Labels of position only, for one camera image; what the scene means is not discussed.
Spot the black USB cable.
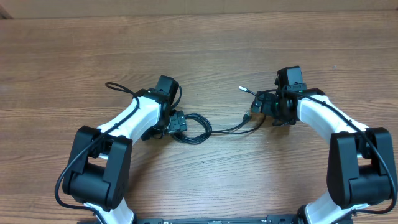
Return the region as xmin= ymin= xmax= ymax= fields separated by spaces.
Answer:
xmin=170 ymin=110 xmax=252 ymax=146
xmin=214 ymin=85 xmax=268 ymax=135

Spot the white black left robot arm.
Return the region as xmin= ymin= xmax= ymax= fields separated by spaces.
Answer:
xmin=55 ymin=87 xmax=182 ymax=223

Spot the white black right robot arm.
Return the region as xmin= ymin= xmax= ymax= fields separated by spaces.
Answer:
xmin=252 ymin=88 xmax=397 ymax=223

